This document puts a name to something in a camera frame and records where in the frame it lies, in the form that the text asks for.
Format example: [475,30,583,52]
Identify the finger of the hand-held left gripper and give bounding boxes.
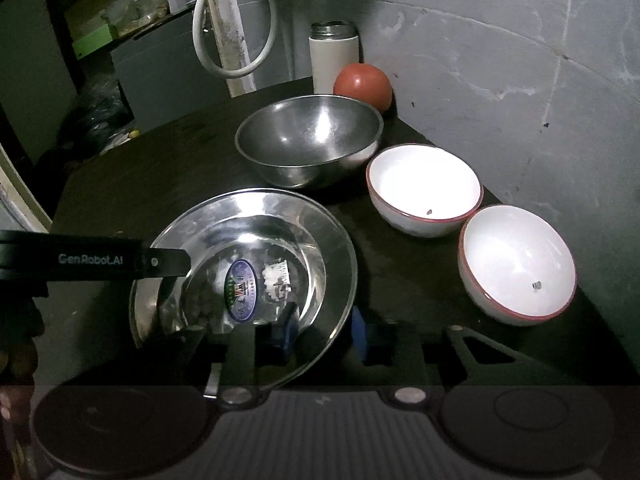
[142,248,193,279]

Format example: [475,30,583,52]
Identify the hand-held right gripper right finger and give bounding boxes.
[351,305,551,407]

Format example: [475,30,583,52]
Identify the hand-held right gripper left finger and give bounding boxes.
[202,304,302,407]

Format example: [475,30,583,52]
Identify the shiny metal pot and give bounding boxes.
[129,277,168,352]

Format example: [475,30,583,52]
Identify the steel plate with stickers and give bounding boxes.
[149,187,359,392]

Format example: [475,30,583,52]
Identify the white red-rimmed bowl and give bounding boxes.
[458,204,577,327]
[366,143,484,239]

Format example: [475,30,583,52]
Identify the large steel bowl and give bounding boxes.
[234,94,384,190]

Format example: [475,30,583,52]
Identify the person's left hand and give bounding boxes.
[0,340,41,423]

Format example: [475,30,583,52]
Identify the black plastic bag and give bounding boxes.
[64,84,137,157]

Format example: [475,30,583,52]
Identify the grey cabinet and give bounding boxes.
[109,9,236,132]

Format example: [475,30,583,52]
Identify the green box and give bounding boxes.
[71,23,119,60]

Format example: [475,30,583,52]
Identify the dark storage shelf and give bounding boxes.
[39,0,206,92]

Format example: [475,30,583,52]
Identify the red ball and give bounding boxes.
[333,62,393,114]

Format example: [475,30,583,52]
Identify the white pipe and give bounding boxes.
[206,0,257,99]

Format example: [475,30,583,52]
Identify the white thermos flask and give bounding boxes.
[308,20,360,96]

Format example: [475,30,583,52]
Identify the white hose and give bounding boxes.
[193,0,278,80]

